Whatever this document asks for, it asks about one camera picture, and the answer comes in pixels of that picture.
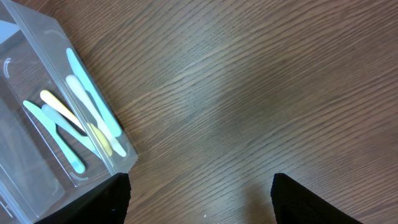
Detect right clear plastic container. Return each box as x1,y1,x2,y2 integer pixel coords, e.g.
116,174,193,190
1,0,137,223

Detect light blue knife top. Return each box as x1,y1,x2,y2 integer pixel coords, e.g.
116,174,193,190
22,100,86,174

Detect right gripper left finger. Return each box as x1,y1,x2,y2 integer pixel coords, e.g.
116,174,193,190
37,173,131,224

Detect cream plastic knife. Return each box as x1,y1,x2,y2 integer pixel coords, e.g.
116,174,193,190
66,75,127,157

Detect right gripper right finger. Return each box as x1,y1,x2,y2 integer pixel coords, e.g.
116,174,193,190
271,173,361,224

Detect pale blue knife bottom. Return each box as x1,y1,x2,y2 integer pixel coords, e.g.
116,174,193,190
41,104,101,159

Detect yellow plastic knife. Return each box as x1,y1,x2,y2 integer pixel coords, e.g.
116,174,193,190
39,89,113,157

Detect white plastic knife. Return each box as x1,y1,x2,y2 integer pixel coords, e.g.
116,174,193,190
66,48,123,137

